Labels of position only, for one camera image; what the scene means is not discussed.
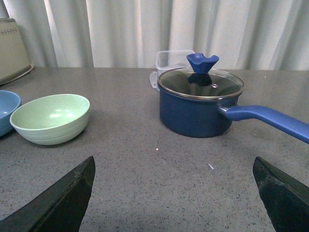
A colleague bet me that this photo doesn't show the cream toaster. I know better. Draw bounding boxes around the cream toaster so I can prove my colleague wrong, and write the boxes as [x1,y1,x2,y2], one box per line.
[0,18,34,85]

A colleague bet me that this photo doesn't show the glass lid blue knob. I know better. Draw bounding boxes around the glass lid blue knob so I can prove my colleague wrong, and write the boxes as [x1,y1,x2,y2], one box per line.
[158,53,244,101]

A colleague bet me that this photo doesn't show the blue saucepan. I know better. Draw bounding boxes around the blue saucepan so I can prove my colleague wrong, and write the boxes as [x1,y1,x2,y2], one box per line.
[159,83,309,143]

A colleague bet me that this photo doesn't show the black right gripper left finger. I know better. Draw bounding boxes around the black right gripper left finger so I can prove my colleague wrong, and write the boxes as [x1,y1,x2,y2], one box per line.
[0,156,96,232]

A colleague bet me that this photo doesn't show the clear plastic container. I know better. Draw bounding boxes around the clear plastic container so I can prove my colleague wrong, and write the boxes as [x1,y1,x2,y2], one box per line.
[149,50,195,91]

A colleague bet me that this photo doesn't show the white curtain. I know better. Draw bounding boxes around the white curtain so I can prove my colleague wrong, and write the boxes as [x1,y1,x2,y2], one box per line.
[0,0,309,71]

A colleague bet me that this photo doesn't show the green bowl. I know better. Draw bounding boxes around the green bowl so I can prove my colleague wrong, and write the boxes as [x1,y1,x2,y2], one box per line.
[10,94,90,145]

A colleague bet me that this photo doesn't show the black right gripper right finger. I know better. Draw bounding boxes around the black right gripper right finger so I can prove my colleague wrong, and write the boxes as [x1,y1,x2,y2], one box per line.
[253,157,309,232]

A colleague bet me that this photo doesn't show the blue bowl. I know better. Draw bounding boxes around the blue bowl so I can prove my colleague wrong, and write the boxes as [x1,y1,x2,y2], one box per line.
[0,90,21,136]

